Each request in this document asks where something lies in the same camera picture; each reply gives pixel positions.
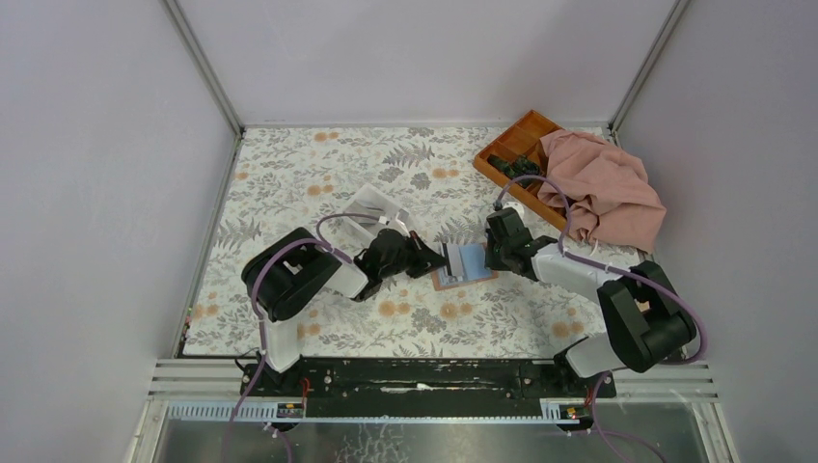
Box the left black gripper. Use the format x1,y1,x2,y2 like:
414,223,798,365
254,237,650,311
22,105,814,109
378,231,449,282

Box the purple cable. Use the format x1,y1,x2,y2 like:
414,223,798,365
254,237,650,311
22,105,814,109
220,212,391,463
493,175,709,463

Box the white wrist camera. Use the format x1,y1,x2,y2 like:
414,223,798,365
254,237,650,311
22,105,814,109
494,201,526,218
378,209,410,236

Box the white plastic card box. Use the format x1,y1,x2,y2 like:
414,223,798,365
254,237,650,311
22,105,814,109
341,184,415,244

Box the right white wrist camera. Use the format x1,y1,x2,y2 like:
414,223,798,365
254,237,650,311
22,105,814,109
494,201,526,218

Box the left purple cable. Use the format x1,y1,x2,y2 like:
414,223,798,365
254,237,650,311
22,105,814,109
220,212,391,463

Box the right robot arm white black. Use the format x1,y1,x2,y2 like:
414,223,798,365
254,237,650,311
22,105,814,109
485,207,697,397

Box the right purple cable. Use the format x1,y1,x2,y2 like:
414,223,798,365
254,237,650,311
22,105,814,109
493,175,709,463

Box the pink cloth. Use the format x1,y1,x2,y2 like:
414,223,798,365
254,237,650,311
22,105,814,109
537,129,667,253

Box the dark green items in tray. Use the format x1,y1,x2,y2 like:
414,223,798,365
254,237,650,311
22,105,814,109
487,154,542,186

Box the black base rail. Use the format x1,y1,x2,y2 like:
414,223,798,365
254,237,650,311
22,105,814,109
236,357,616,419

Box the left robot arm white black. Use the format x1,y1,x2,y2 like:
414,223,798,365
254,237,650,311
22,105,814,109
240,228,447,396

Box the silver cards in box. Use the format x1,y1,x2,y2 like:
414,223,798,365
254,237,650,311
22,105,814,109
356,198,389,222

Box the orange wooden tray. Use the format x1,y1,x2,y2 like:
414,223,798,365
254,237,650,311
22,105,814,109
473,110,567,230

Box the tan leather card holder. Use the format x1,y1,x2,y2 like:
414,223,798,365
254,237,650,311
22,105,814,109
432,243,499,291

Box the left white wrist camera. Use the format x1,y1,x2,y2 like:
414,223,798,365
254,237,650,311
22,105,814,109
378,209,410,236

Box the floral table mat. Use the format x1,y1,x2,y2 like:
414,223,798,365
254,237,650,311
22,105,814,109
182,127,604,358

